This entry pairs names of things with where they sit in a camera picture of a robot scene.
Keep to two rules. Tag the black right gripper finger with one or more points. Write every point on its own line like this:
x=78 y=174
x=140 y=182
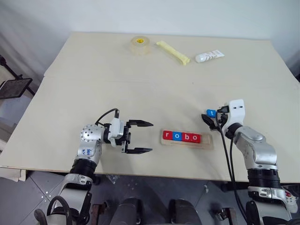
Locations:
x=208 y=121

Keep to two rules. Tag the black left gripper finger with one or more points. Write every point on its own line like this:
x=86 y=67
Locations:
x=140 y=123
x=140 y=150

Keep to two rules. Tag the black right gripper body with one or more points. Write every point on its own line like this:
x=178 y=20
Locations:
x=224 y=119

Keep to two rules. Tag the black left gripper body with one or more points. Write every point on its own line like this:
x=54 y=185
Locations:
x=126 y=138

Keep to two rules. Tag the blue letter tile t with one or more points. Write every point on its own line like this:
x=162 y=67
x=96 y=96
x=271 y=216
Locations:
x=211 y=113

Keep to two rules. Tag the wooden letter tray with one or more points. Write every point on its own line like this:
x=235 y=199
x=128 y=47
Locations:
x=207 y=141

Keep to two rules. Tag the red letter tile o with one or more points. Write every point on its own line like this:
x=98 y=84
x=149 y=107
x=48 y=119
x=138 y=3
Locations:
x=196 y=138

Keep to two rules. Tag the red letter tile b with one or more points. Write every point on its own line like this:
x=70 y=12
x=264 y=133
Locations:
x=187 y=137

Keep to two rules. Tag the red letter tile r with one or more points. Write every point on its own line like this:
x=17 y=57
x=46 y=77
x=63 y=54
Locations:
x=167 y=135

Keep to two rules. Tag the blue letter tile o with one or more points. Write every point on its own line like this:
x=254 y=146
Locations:
x=177 y=136

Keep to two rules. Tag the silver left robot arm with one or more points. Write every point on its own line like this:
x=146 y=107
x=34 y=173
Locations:
x=90 y=136

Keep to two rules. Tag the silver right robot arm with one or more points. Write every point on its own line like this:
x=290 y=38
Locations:
x=257 y=145

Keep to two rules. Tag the dark rounded shape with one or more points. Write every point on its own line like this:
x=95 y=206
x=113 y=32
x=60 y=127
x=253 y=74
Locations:
x=185 y=213
x=127 y=213

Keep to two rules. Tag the white cream tube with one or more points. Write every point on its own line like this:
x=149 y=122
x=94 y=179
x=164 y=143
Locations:
x=208 y=56

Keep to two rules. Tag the clear tape roll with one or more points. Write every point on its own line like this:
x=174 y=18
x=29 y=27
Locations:
x=140 y=46

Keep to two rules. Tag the yellow long packet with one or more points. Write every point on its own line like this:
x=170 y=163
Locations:
x=173 y=53

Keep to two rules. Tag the white and red object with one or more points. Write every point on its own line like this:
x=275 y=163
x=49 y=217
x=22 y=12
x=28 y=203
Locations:
x=290 y=199

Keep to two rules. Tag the black tablet screen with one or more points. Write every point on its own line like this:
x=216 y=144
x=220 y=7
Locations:
x=14 y=88

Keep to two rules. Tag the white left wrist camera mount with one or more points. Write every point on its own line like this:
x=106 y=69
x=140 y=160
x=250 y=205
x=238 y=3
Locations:
x=116 y=127

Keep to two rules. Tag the black table frame bar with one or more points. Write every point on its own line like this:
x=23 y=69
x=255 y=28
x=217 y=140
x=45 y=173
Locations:
x=234 y=187

